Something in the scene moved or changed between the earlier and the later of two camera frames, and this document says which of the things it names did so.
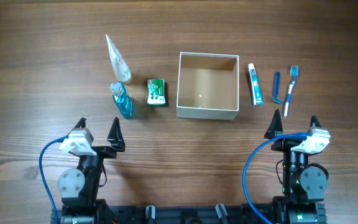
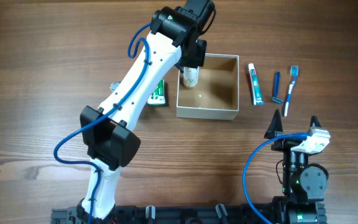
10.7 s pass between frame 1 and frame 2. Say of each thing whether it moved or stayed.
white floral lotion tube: moved
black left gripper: moved
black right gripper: stayed
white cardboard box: stayed
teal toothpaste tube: stayed
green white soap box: stayed
